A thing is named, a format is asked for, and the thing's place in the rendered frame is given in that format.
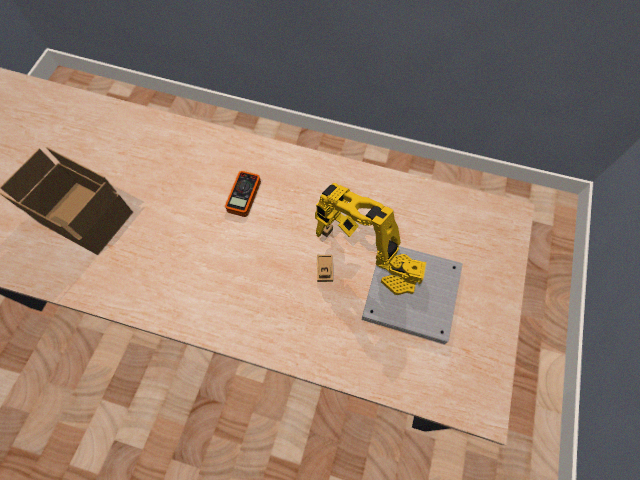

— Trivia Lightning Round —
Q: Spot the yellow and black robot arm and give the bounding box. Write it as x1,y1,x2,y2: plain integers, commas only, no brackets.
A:
316,183,424,295

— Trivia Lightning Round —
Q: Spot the orange digital multimeter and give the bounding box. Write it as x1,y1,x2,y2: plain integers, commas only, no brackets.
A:
225,171,261,217

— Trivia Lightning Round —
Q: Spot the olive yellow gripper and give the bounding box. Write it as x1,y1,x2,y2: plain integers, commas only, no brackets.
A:
315,209,359,237

